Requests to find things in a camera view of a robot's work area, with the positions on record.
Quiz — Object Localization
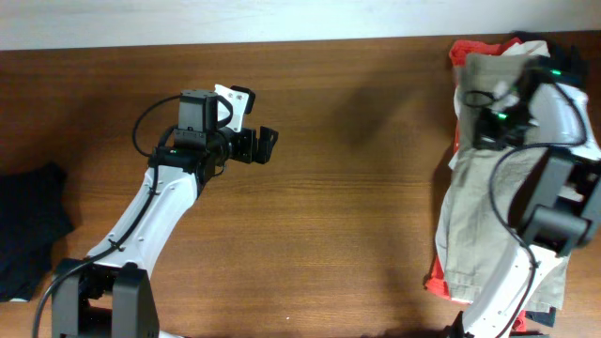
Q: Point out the khaki green shorts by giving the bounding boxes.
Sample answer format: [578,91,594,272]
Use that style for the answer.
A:
[441,54,569,312]

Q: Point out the black folded garment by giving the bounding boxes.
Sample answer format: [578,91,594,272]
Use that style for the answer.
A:
[1,162,73,302]

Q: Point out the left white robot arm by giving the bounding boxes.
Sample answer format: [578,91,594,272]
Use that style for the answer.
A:
[38,85,278,338]

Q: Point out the white printed t-shirt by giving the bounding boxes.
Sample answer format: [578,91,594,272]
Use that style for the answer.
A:
[449,38,550,171]

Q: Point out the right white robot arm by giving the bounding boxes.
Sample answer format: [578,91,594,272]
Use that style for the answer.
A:
[444,55,600,337]

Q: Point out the red t-shirt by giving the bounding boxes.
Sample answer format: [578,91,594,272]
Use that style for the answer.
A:
[424,38,531,333]

